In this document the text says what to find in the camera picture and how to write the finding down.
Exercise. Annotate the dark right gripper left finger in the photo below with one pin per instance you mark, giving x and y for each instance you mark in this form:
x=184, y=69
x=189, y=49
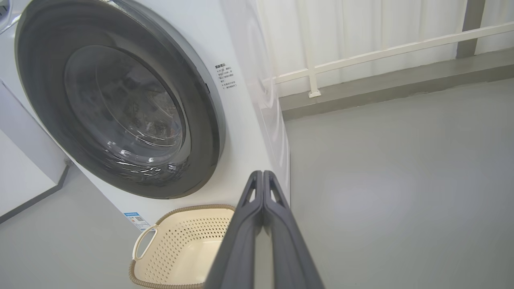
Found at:
x=241, y=249

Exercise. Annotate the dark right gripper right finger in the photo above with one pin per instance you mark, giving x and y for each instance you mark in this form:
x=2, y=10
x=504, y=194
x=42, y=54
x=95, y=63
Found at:
x=287, y=249

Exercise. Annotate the round black glass washer door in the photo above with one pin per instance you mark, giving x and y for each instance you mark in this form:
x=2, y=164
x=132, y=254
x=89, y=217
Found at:
x=120, y=104

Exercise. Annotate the cream basket with brown rim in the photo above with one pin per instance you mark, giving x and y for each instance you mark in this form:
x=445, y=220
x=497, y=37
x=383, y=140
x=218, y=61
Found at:
x=180, y=249

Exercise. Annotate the white front-load washing machine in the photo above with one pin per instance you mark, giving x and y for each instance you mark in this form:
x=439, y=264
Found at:
x=249, y=120

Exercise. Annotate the blue energy label sticker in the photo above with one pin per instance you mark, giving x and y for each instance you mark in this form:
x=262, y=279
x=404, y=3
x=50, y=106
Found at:
x=136, y=220

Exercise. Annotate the white metal railing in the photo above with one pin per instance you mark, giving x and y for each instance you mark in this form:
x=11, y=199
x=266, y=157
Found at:
x=313, y=72

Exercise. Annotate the white cabinet panel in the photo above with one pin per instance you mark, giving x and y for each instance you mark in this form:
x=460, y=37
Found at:
x=24, y=160

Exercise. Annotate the grey pillar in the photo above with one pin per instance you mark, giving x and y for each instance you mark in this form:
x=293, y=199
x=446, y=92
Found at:
x=470, y=28

